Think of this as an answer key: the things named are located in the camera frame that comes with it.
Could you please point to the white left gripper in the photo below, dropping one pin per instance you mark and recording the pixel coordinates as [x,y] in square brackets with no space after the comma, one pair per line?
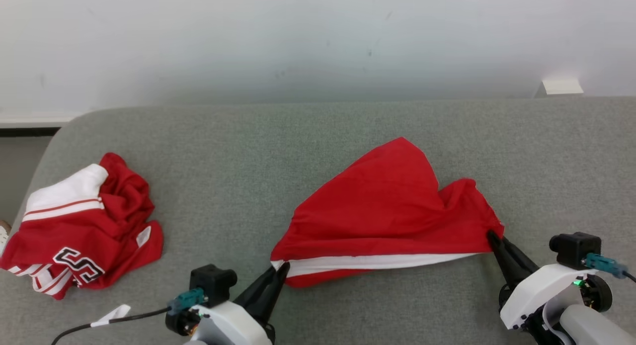
[228,327]

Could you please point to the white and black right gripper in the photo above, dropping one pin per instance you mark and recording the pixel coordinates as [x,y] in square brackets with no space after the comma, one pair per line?
[541,290]

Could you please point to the plain red shorts white trim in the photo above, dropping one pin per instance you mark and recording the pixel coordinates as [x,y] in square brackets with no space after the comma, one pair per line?
[387,211]

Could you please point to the red jersey with black lettering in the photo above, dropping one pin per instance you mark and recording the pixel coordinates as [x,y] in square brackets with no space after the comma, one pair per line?
[114,225]

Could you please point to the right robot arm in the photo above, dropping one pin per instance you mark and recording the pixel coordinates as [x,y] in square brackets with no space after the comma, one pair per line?
[591,330]

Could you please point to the white skirting board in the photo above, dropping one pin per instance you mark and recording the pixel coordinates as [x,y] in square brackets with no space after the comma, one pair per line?
[30,120]

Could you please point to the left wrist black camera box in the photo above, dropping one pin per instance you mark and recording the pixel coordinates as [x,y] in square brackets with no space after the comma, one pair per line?
[213,283]

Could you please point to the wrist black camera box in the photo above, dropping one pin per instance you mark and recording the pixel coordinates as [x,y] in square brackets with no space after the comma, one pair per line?
[213,283]
[574,248]

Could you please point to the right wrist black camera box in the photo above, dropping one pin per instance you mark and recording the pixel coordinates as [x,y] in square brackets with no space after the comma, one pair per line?
[574,248]

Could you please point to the white wall outlet box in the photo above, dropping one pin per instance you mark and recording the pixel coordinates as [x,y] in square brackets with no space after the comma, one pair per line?
[562,86]

